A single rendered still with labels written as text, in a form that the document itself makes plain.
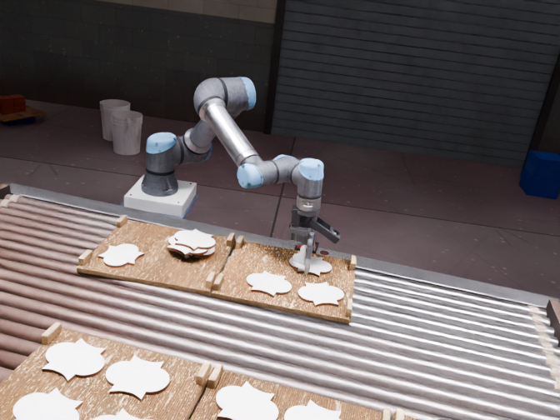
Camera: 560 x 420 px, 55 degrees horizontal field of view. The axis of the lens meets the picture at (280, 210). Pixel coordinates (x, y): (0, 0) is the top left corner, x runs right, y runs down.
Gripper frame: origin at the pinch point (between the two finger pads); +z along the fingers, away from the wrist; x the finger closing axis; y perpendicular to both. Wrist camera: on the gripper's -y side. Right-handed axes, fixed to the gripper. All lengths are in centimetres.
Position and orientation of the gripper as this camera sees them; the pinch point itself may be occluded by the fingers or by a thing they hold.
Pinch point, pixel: (310, 264)
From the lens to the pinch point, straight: 176.4
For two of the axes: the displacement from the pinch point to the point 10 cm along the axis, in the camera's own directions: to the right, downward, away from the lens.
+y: -9.8, -1.1, 1.3
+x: -1.7, 3.9, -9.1
